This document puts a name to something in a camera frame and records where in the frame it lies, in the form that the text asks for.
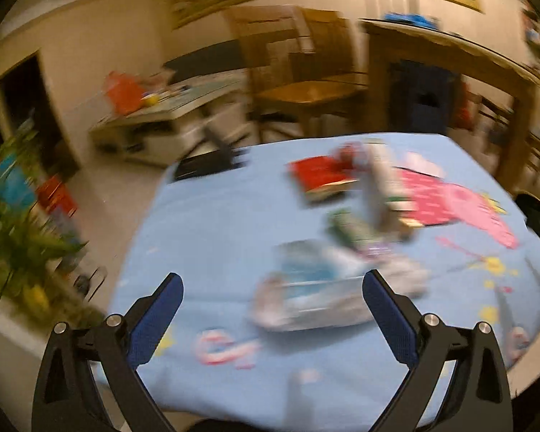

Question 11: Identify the blue object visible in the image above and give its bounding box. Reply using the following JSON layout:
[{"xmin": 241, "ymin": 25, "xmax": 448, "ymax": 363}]
[{"xmin": 384, "ymin": 11, "xmax": 438, "ymax": 26}]

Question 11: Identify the low white cabinet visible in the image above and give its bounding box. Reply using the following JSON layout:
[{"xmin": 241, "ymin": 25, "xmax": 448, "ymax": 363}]
[{"xmin": 89, "ymin": 69, "xmax": 253, "ymax": 168}]

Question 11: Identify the orange bag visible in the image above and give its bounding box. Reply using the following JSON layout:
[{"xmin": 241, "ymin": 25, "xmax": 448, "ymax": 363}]
[{"xmin": 105, "ymin": 71, "xmax": 147, "ymax": 116}]

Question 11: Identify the white paper sheet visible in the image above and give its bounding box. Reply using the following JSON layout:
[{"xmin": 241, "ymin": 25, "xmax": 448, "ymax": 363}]
[{"xmin": 404, "ymin": 152, "xmax": 447, "ymax": 177}]

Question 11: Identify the green potted plant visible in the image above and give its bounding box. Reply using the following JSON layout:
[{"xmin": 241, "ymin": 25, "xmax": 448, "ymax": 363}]
[{"xmin": 0, "ymin": 130, "xmax": 89, "ymax": 309}]

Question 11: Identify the wooden table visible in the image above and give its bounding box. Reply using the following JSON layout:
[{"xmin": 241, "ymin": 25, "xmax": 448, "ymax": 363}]
[{"xmin": 359, "ymin": 17, "xmax": 540, "ymax": 181}]

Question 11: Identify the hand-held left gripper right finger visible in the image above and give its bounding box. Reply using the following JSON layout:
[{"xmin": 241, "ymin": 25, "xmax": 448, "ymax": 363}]
[{"xmin": 362, "ymin": 269, "xmax": 514, "ymax": 432}]

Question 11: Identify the crumpled white wrapper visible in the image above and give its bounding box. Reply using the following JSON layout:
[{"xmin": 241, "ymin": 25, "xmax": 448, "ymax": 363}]
[{"xmin": 364, "ymin": 242, "xmax": 430, "ymax": 298}]

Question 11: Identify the light blue printed blanket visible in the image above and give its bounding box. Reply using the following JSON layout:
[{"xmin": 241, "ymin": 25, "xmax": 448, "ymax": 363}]
[{"xmin": 92, "ymin": 132, "xmax": 540, "ymax": 429}]

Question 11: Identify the yellow plant pot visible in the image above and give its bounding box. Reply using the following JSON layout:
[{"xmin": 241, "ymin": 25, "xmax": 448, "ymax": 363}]
[{"xmin": 22, "ymin": 283, "xmax": 51, "ymax": 312}]

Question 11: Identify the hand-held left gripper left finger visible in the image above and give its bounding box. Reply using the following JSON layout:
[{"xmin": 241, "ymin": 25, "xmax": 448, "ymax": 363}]
[{"xmin": 31, "ymin": 273, "xmax": 184, "ymax": 432}]

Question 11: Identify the clear plastic package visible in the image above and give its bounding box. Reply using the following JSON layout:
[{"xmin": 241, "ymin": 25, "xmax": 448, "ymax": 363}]
[{"xmin": 249, "ymin": 239, "xmax": 388, "ymax": 331}]

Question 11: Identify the wooden chair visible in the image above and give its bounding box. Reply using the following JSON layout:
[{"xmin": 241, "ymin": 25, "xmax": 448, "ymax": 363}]
[{"xmin": 225, "ymin": 6, "xmax": 370, "ymax": 139}]

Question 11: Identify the dark blue chair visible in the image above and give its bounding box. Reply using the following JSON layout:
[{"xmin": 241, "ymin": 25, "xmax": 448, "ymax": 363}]
[{"xmin": 388, "ymin": 60, "xmax": 456, "ymax": 135}]

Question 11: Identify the red storage box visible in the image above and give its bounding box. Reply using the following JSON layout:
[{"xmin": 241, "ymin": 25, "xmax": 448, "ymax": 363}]
[{"xmin": 37, "ymin": 175, "xmax": 78, "ymax": 217}]

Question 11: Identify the small red white packet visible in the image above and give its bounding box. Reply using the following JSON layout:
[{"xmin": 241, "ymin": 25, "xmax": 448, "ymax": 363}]
[{"xmin": 335, "ymin": 143, "xmax": 370, "ymax": 172}]

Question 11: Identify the black stand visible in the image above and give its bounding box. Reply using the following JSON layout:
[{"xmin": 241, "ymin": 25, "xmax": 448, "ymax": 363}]
[{"xmin": 173, "ymin": 121, "xmax": 249, "ymax": 183}]

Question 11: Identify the green packet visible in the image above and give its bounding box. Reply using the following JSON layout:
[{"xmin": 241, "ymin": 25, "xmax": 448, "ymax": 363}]
[{"xmin": 325, "ymin": 209, "xmax": 366, "ymax": 249}]

